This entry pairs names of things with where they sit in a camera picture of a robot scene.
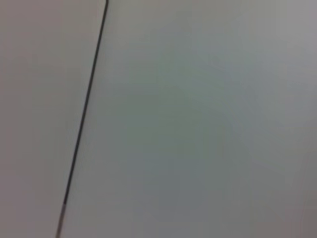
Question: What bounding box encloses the thin black cable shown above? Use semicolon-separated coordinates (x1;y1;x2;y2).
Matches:
54;0;110;238

